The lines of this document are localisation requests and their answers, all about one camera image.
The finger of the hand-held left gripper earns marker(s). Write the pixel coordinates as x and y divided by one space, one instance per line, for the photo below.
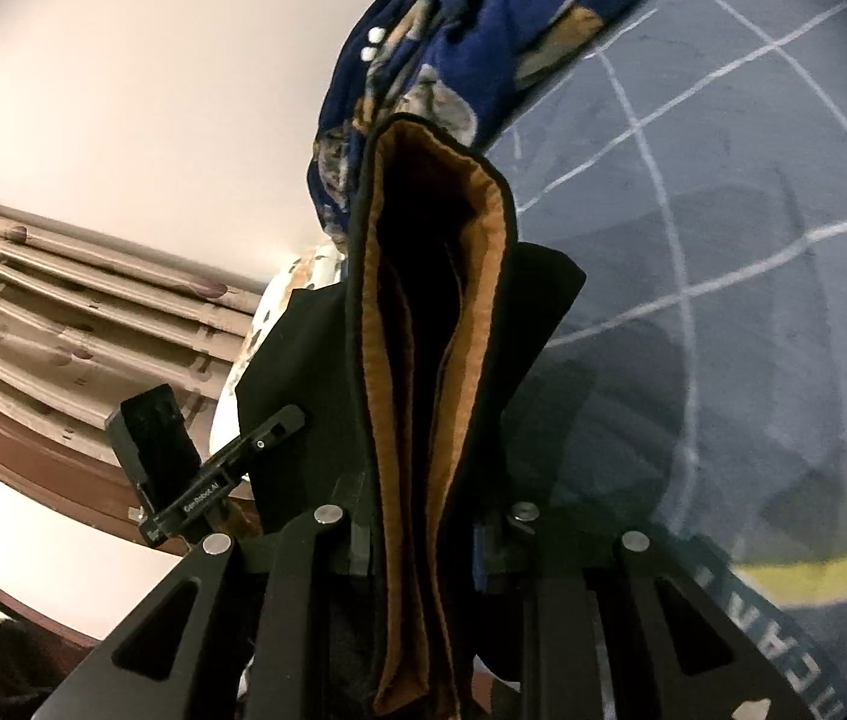
277 427

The black pants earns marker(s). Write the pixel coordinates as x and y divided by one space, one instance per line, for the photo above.
408 277

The white leaf patterned pillow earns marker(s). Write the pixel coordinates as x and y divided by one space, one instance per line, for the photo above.
303 266

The brown wooden headboard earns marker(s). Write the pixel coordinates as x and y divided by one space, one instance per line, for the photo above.
55 300

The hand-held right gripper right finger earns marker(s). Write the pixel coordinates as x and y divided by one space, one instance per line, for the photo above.
480 559

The brown wooden frame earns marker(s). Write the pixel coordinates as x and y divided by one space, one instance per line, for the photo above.
18 450

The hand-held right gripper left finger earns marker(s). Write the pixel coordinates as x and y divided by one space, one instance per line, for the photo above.
295 600

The blue grid bed sheet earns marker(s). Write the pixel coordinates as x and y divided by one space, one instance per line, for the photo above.
731 240

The blue dog printed blanket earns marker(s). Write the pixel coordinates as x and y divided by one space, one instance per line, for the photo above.
483 7

